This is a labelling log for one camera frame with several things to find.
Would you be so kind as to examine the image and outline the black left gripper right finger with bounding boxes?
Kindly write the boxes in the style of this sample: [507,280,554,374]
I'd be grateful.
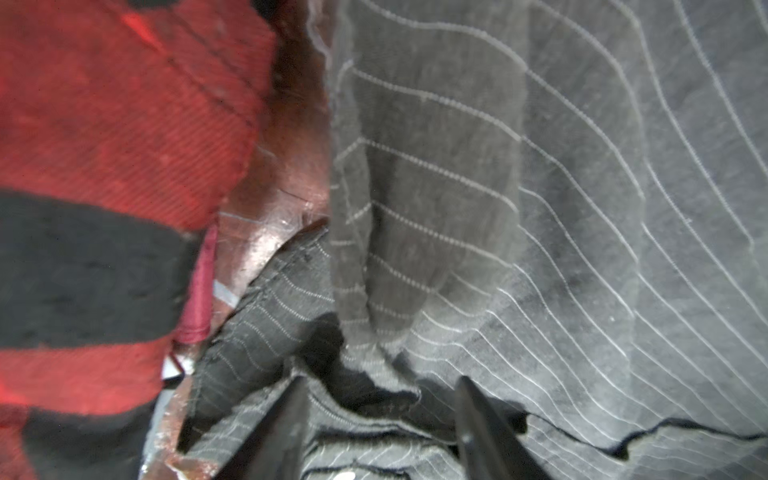
[455,376,551,480]

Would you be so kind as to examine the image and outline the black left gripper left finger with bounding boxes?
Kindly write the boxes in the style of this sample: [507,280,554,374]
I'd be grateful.
[214,377,310,480]

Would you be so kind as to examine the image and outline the grey pinstriped long sleeve shirt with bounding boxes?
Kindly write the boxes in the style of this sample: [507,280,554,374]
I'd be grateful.
[189,1,767,479]

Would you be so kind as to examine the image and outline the red black plaid folded shirt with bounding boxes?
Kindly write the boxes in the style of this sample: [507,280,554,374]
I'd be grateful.
[1,1,278,479]

